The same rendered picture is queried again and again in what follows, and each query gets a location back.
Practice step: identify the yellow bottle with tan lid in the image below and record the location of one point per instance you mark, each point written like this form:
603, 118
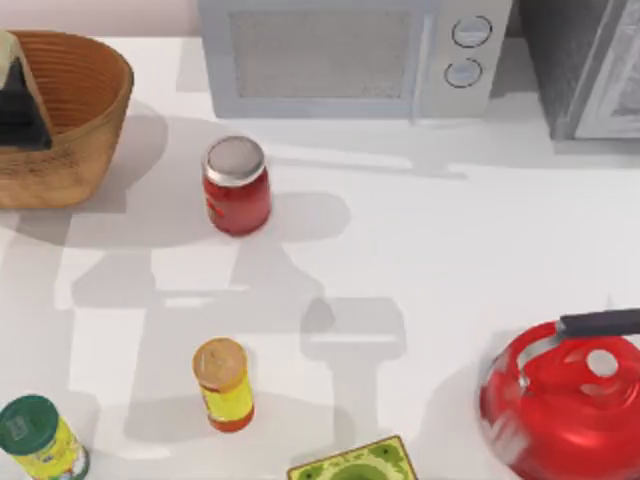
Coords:
225, 395

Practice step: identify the pale microwave door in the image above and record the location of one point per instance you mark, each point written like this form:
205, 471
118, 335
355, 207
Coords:
320, 55

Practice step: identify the black and cream block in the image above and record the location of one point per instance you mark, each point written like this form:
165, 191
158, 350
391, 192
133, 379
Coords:
20, 110

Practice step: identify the round microwave knob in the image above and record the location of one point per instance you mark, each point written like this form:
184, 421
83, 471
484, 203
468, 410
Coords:
463, 73
472, 31

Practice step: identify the brown wicker basket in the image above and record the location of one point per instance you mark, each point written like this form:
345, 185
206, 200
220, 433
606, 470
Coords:
95, 120

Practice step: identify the red jar with silver lid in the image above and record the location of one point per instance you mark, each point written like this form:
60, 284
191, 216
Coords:
237, 200

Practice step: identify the pale microwave oven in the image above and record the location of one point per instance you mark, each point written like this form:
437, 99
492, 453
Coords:
492, 95

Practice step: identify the green square coaster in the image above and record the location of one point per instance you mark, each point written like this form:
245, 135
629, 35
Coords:
360, 462

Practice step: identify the yellow jar with green lid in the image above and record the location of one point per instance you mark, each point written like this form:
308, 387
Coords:
35, 440

